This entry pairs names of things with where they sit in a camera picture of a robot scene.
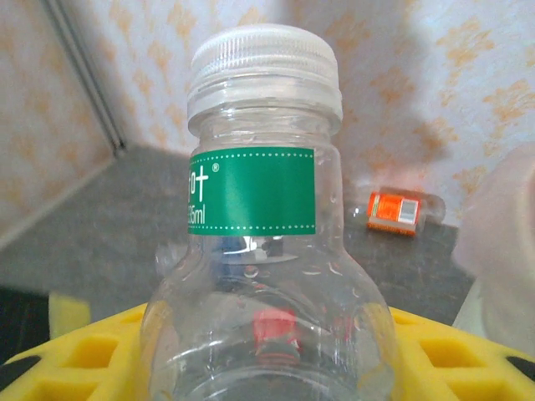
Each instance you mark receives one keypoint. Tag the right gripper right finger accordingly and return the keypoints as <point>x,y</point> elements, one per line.
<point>460,384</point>

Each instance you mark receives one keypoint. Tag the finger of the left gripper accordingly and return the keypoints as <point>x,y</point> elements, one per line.
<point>69,313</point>

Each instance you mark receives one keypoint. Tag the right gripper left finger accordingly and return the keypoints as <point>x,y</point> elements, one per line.
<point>46,376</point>

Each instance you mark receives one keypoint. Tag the clear bottle green neck label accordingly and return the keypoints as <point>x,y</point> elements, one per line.
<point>251,188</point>

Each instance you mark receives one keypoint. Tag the white plastic bin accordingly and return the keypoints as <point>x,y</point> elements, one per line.
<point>501,330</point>

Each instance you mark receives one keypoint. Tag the pink translucent bin liner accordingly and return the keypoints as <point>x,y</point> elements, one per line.
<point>501,209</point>

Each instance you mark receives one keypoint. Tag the clear bottle orange label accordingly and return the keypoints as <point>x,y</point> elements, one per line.
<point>390,213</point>

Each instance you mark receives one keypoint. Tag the aluminium frame post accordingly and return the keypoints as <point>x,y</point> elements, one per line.
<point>90,83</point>

